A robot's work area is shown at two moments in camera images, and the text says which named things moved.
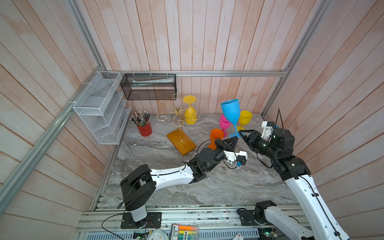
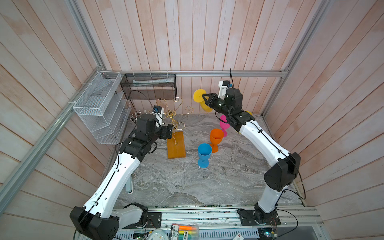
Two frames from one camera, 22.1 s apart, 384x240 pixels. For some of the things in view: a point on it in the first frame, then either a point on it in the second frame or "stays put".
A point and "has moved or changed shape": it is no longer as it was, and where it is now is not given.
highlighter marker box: [182, 232] stays put
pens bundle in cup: [141, 119] stays put
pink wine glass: [224, 124] stays put
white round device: [157, 234] stays put
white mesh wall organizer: [105, 109] stays put
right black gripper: [254, 135] → [210, 103]
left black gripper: [224, 144] → [164, 134]
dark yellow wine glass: [190, 115] → [198, 98]
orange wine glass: [215, 134] stays put
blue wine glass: [231, 108] has moved or changed shape
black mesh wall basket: [149, 86] stays put
